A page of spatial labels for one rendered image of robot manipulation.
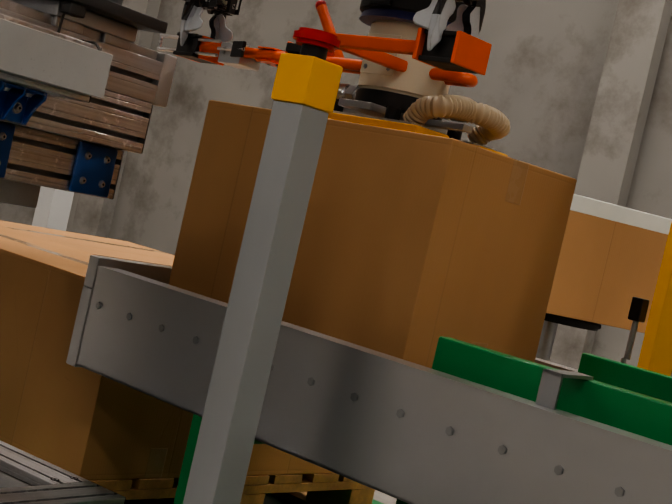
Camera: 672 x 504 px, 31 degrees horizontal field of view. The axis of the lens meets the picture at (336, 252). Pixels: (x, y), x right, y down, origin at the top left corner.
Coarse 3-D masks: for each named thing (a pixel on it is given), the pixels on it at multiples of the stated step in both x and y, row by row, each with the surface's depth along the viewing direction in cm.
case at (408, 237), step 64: (256, 128) 225; (384, 128) 205; (192, 192) 235; (320, 192) 213; (384, 192) 203; (448, 192) 197; (512, 192) 211; (192, 256) 233; (320, 256) 211; (384, 256) 202; (448, 256) 200; (512, 256) 214; (320, 320) 209; (384, 320) 200; (448, 320) 204; (512, 320) 218
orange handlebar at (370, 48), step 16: (208, 48) 263; (256, 48) 254; (272, 48) 250; (352, 48) 204; (368, 48) 201; (384, 48) 198; (400, 48) 196; (272, 64) 254; (336, 64) 238; (352, 64) 235; (384, 64) 217; (400, 64) 220; (448, 80) 220; (464, 80) 218
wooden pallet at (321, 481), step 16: (96, 480) 249; (112, 480) 252; (128, 480) 255; (144, 480) 259; (160, 480) 262; (176, 480) 271; (256, 480) 285; (272, 480) 291; (288, 480) 294; (304, 480) 302; (320, 480) 303; (336, 480) 308; (352, 480) 313; (128, 496) 256; (144, 496) 260; (160, 496) 263; (256, 496) 286; (288, 496) 327; (304, 496) 328; (320, 496) 320; (336, 496) 317; (352, 496) 315; (368, 496) 320
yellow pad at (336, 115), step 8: (336, 104) 226; (336, 112) 222; (344, 112) 221; (392, 112) 217; (400, 112) 218; (344, 120) 219; (352, 120) 218; (360, 120) 216; (368, 120) 215; (376, 120) 214; (384, 120) 213; (392, 120) 214; (400, 120) 212; (392, 128) 211; (400, 128) 210; (408, 128) 209; (416, 128) 208; (424, 128) 210; (448, 136) 215
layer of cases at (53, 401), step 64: (0, 256) 272; (64, 256) 288; (128, 256) 333; (0, 320) 269; (64, 320) 254; (0, 384) 266; (64, 384) 252; (64, 448) 249; (128, 448) 254; (256, 448) 284
